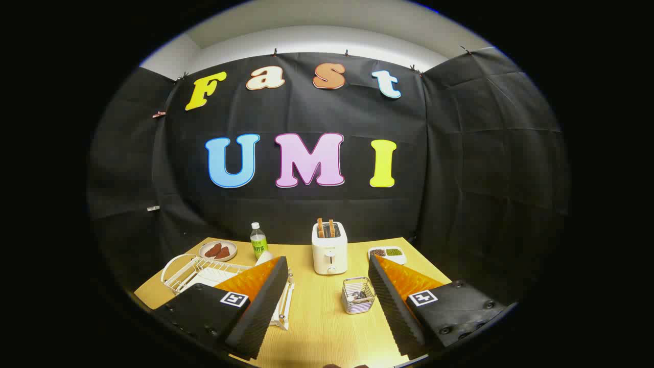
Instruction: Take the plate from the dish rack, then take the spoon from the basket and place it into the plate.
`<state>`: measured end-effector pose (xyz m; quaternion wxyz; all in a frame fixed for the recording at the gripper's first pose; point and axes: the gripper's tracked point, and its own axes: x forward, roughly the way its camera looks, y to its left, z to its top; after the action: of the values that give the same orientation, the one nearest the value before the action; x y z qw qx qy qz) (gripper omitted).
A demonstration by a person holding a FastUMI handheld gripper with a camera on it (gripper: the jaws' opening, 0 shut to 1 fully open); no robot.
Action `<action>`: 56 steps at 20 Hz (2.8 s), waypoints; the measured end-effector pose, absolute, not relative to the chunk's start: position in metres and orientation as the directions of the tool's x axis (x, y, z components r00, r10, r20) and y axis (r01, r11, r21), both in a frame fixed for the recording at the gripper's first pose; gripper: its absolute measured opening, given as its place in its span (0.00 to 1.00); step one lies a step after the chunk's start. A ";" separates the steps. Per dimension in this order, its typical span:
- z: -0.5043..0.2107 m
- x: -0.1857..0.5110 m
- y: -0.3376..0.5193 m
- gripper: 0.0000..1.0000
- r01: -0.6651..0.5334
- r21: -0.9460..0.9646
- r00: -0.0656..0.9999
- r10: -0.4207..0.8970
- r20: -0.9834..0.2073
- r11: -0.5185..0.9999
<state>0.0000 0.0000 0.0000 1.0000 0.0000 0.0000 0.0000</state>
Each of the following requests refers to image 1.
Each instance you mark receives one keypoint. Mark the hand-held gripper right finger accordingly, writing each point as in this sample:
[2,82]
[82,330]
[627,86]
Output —
[396,312]

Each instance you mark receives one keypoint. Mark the pile of dark beans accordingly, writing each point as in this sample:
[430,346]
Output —
[377,252]

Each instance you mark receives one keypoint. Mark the toasted bread slice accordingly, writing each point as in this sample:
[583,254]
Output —
[332,228]
[320,228]

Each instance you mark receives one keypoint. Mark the pile of green beans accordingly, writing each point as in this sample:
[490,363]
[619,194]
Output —
[393,251]

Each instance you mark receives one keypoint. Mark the white toaster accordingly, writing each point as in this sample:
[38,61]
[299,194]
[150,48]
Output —
[329,255]

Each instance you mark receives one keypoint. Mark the white divided dish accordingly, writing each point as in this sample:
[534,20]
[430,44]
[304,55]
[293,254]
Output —
[400,257]

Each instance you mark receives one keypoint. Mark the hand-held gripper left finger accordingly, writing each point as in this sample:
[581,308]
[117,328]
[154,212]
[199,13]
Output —
[258,312]

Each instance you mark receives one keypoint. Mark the green label drink bottle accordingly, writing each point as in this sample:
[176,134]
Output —
[259,246]

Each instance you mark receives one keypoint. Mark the small beige plate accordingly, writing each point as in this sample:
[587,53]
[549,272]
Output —
[230,246]

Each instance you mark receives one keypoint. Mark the brown sausage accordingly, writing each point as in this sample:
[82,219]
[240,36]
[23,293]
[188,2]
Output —
[223,253]
[211,251]

